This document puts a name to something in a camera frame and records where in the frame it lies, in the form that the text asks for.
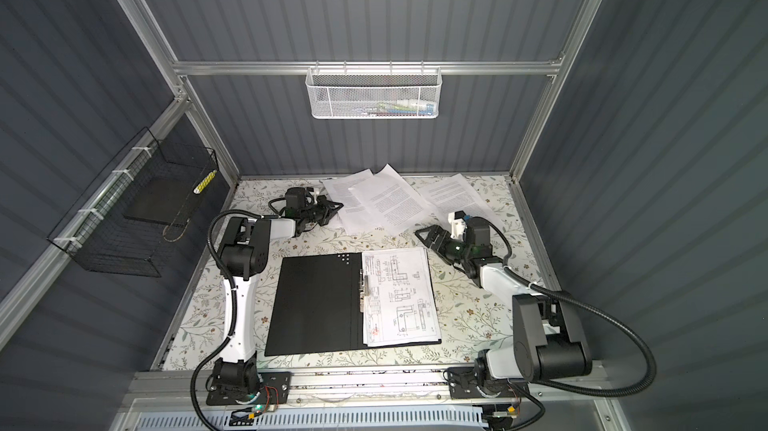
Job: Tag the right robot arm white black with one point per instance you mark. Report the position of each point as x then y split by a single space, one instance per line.
548 340

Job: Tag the aluminium front rail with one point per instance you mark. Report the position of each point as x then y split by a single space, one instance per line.
328 387

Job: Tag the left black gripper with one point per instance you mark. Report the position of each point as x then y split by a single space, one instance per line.
328 212

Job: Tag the black pad in basket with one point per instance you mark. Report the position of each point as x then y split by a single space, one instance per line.
164 201

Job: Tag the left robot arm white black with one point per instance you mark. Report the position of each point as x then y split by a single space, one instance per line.
239 242

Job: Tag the printed paper sheet centre back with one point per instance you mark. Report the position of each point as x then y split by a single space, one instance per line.
391 201

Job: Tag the yellow green marker pen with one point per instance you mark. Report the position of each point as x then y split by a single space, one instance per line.
205 182

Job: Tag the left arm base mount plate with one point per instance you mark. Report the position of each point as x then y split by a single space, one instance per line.
273 389

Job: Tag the white wire mesh basket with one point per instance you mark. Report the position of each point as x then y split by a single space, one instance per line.
337 96

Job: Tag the printed paper sheet far right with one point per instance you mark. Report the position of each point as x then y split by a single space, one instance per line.
454 194

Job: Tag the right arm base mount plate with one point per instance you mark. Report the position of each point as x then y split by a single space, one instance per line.
463 384

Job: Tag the pens in white basket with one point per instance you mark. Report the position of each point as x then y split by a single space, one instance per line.
401 108

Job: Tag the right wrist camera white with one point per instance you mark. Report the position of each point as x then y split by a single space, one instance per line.
458 224

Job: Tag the technical drawing paper sheet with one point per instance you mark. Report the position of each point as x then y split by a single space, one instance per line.
399 307

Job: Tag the printed paper sheet centre left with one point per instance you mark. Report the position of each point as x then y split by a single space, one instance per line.
354 217

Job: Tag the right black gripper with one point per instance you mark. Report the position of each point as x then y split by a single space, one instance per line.
438 233

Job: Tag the printed paper sheet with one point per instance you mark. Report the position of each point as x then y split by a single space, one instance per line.
354 217
454 194
391 201

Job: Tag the red folder black inside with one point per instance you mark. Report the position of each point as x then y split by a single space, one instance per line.
318 306

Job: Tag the black wire mesh basket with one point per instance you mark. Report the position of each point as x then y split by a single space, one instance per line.
132 223

